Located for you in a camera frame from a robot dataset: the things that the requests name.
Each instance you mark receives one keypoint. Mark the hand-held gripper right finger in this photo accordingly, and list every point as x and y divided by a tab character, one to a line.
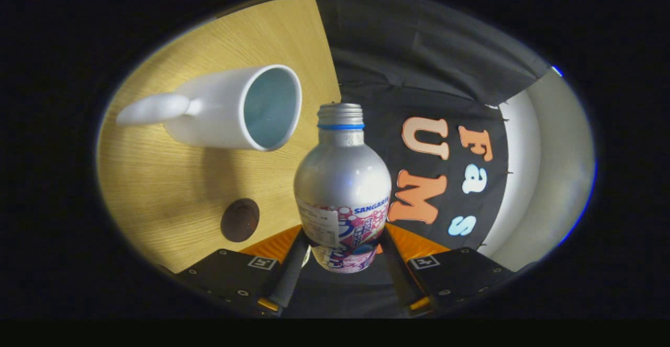
398	276

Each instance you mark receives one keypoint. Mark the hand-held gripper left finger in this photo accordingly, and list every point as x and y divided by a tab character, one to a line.
290	276

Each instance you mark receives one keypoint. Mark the silver juice bottle printed label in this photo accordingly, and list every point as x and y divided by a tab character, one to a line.
340	179

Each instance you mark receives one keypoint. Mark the wooden table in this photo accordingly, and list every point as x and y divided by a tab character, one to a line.
167	190

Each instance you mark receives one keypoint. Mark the black backdrop cloth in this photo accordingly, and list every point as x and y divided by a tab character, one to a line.
419	59

